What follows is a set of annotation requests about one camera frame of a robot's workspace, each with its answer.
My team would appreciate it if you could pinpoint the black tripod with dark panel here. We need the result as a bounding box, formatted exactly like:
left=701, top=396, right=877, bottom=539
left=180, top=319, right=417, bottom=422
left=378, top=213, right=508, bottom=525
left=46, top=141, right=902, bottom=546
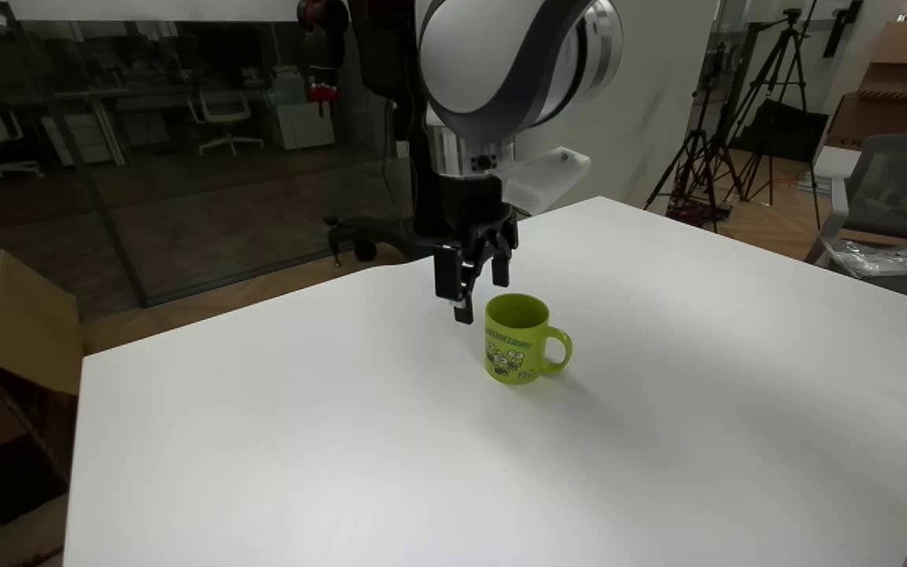
left=722, top=5, right=831, bottom=208

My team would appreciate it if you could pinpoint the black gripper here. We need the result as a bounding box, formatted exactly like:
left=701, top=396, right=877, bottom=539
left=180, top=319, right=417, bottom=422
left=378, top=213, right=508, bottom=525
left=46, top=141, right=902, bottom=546
left=411, top=170, right=523, bottom=328

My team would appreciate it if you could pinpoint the clear plastic bag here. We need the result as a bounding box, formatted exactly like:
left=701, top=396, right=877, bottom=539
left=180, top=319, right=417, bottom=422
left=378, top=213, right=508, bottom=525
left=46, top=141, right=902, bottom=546
left=815, top=212, right=907, bottom=284

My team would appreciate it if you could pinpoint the white low cabinet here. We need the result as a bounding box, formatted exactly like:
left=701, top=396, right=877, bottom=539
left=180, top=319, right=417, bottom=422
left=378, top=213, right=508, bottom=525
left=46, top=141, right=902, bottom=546
left=263, top=65, right=341, bottom=155

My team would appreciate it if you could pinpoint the brown cardboard box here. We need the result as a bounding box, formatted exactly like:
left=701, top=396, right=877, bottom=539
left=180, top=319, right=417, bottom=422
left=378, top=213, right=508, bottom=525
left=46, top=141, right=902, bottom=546
left=0, top=244, right=87, bottom=469

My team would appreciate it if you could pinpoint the wooden shelf unit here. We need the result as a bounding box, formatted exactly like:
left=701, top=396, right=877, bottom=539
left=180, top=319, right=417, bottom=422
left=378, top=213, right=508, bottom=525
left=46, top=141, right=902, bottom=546
left=827, top=13, right=907, bottom=151

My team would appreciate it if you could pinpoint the green mug with cartoon print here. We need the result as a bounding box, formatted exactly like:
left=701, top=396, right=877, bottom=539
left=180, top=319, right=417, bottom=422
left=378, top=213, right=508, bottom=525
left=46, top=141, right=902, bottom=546
left=480, top=291, right=577, bottom=387

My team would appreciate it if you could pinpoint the white board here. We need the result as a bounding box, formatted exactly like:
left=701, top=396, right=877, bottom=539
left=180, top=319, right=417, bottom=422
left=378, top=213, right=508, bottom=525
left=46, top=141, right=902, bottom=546
left=8, top=0, right=302, bottom=24

